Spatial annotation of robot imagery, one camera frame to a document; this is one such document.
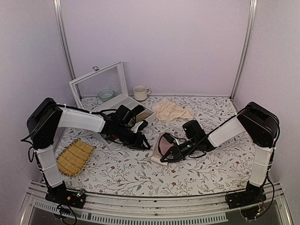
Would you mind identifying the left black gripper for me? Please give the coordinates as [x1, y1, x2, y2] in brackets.
[115, 124, 151, 150]

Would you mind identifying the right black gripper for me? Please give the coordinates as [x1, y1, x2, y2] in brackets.
[161, 137, 199, 162]

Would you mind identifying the pink and white underwear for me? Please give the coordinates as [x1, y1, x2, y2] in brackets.
[150, 135, 173, 166]

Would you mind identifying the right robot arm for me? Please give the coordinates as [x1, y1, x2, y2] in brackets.
[157, 102, 280, 204]

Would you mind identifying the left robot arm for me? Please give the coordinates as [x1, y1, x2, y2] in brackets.
[21, 97, 150, 203]

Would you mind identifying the cream beige underwear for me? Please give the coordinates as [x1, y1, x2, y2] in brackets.
[151, 98, 194, 121]

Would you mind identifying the floral patterned table mat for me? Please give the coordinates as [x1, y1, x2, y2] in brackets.
[55, 96, 255, 197]

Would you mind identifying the olive rolled garment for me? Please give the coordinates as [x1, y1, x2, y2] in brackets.
[136, 112, 151, 122]

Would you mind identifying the white divided organizer box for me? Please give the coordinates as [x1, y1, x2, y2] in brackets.
[91, 94, 156, 150]

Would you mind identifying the black rolled garment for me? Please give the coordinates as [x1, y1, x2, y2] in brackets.
[132, 105, 145, 116]

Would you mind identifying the white ceramic mug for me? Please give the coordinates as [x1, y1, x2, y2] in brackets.
[133, 85, 151, 101]

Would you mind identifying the clear glass bowl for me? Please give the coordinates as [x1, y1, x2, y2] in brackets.
[97, 89, 115, 101]

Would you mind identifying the white framed glass lid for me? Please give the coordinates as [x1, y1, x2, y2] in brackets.
[69, 61, 128, 109]

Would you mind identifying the woven bamboo tray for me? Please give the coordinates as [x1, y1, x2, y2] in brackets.
[56, 139, 96, 177]

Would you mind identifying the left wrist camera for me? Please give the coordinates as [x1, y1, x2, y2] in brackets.
[114, 105, 149, 132]

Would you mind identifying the aluminium front rail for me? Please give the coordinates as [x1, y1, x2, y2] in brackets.
[18, 182, 294, 225]

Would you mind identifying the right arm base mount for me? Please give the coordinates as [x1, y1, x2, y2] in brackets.
[225, 182, 267, 209]

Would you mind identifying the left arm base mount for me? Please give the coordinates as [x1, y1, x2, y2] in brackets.
[45, 182, 86, 209]

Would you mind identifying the left aluminium corner post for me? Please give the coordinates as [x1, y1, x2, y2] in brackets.
[53, 0, 75, 80]

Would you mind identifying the aluminium corner post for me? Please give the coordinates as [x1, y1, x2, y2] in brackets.
[53, 0, 75, 80]
[230, 0, 258, 102]

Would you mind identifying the right aluminium corner post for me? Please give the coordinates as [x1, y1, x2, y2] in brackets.
[230, 0, 258, 102]

